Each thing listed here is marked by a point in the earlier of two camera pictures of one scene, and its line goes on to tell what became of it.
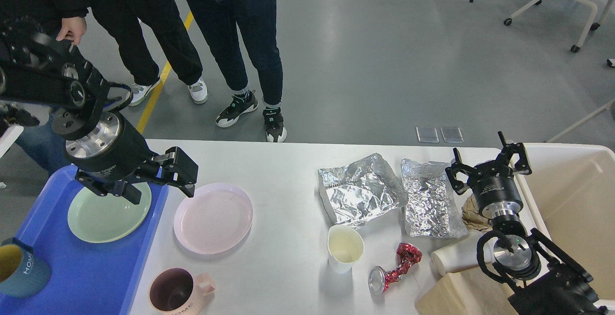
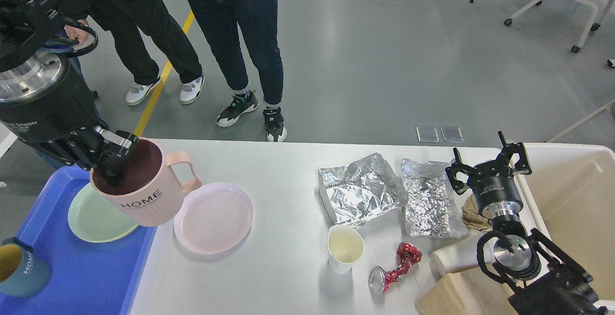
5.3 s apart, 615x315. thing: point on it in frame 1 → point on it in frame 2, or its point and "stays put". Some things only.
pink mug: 175,291 → 150,194
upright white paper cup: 345,247 stays put
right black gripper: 497,193 stays put
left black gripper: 115,151 → 42,104
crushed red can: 379,280 stays put
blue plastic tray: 86,278 stays put
